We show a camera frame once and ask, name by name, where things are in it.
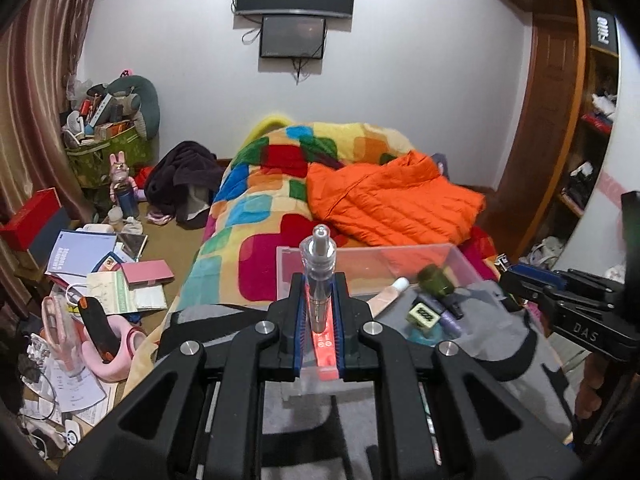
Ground striped curtain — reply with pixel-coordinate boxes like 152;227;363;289
0;0;113;311

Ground grey and black blanket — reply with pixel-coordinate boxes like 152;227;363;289
155;280;571;480

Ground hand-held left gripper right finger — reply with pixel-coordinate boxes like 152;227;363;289
330;272;583;480

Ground grey neck pillow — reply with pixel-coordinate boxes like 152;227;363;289
107;76;162;141

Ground cream dice with black dots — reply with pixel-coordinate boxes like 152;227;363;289
407;302;441;331

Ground black box with white letters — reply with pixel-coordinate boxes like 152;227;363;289
590;9;619;56

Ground white power strip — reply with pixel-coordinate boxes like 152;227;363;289
20;420;84;457

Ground orange puffer jacket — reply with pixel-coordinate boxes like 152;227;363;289
306;150;487;247

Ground blue notebook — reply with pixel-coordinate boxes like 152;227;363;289
47;230;118;276

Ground dark clothing pile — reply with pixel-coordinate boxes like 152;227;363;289
145;141;226;223

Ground pink rabbit toy bottle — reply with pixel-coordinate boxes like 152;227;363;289
110;152;139;218

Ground colourful patchwork blanket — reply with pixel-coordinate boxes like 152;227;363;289
120;112;501;401

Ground green glass jar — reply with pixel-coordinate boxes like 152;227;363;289
417;264;456;299

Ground green and white booklet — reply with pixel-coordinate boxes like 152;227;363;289
87;270;168;316

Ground pink cushion ring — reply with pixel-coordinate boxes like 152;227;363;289
75;315;149;381

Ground clear tube silver cap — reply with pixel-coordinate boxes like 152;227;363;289
300;225;337;336

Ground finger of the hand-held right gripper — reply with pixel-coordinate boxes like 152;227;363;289
515;264;626;294
500;271;552;314

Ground wooden door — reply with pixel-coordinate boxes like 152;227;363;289
492;10;586;261

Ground clear plastic storage box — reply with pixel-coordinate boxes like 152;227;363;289
276;242;488;393

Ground pink notebook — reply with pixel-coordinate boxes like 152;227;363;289
121;259;175;286

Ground green storage bag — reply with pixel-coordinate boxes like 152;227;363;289
65;120;151;191

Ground white paper sheets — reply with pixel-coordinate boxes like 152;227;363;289
47;360;109;414

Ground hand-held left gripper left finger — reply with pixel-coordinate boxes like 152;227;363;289
57;272;321;480

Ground small wall monitor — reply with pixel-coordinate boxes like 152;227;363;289
259;15;328;60

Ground black and orange tool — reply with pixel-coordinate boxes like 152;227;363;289
77;296;126;363

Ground person's right hand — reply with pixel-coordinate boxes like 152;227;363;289
574;354;609;443

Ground wooden wardrobe shelf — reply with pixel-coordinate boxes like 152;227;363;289
557;0;621;221

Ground pink tube with white cap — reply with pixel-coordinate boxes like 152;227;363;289
370;277;412;319

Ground dark tablet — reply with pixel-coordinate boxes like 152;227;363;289
114;234;149;264

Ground red cardboard box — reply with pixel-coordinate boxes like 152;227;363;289
0;187;63;251

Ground sliding door with heart print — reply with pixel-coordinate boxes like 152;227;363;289
565;25;640;281

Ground pink handheld fan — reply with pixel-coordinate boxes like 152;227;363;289
40;295;86;376

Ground purple thread spool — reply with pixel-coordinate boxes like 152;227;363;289
417;292;467;339

